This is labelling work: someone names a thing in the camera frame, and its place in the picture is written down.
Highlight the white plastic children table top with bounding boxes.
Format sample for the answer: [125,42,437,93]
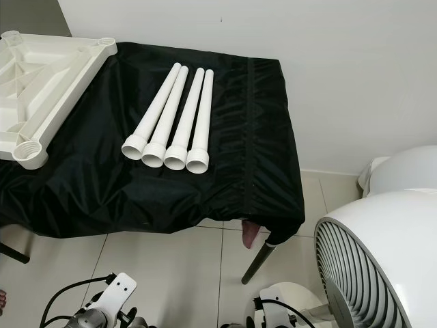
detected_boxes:
[0,31,117,170]

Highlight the white plastic table leg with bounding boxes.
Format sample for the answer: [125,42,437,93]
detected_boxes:
[185,69,214,174]
[163,68,206,171]
[141,65,190,167]
[122,63,182,161]

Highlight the black table cloth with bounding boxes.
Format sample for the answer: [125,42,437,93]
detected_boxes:
[0,41,306,247]

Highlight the white round fan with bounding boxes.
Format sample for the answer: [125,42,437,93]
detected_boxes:
[314,189,437,328]

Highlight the white round appliance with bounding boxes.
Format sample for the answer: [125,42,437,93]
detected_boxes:
[357,145,437,199]

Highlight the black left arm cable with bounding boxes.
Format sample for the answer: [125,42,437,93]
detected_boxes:
[39,275,113,328]

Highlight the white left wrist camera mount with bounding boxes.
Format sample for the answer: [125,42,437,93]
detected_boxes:
[85,272,137,318]

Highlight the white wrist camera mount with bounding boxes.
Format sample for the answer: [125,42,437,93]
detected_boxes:
[85,272,137,318]
[259,287,298,325]

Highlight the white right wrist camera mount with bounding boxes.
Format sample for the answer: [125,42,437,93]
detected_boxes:
[259,287,298,325]

